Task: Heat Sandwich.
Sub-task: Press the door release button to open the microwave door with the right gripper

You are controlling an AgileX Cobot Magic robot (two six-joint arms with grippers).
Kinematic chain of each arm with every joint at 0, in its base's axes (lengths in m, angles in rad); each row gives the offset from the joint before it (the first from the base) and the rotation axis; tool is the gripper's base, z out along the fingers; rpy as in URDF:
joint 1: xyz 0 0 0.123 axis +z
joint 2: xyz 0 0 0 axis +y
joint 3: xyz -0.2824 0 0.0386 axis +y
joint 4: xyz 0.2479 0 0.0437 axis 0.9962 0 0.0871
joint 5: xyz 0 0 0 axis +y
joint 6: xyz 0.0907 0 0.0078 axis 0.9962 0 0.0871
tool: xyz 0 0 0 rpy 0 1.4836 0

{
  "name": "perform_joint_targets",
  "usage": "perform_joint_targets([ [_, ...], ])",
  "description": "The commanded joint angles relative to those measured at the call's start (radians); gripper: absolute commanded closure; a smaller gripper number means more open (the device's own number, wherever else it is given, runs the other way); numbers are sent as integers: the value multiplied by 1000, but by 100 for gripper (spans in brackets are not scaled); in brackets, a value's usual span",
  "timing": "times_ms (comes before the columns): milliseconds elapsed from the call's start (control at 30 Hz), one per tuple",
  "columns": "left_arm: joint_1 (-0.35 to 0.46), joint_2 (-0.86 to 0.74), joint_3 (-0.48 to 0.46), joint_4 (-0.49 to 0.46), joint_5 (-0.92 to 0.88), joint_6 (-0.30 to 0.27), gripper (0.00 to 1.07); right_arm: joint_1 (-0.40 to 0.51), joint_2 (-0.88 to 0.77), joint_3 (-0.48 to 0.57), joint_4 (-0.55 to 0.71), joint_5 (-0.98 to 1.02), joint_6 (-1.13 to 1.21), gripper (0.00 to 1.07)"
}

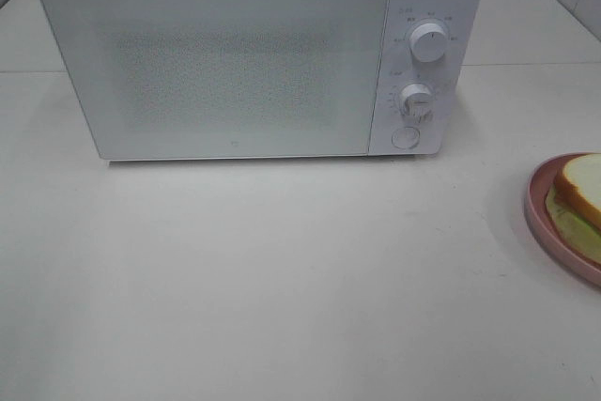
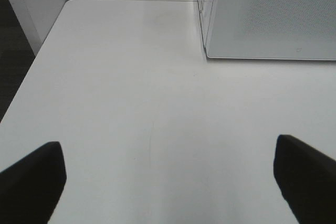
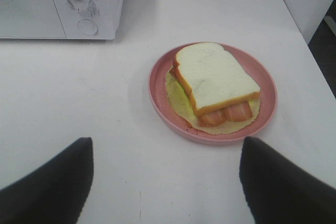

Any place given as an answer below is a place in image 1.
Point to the white bread sandwich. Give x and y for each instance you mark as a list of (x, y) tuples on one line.
[(573, 205)]

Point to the pink round plate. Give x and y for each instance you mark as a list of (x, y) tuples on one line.
[(542, 227)]

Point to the white microwave door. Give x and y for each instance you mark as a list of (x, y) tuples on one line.
[(220, 79)]

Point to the lower white timer knob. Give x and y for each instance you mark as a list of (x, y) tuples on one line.
[(415, 100)]

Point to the round door release button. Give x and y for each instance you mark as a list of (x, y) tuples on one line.
[(406, 138)]

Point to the upper white power knob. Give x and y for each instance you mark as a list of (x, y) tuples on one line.
[(428, 41)]

